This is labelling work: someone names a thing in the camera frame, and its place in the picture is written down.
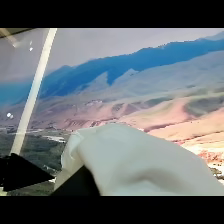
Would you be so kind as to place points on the white garment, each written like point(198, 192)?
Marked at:
point(133, 160)

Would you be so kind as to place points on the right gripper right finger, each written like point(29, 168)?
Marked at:
point(78, 185)

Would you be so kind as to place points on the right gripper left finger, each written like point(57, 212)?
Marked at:
point(20, 173)

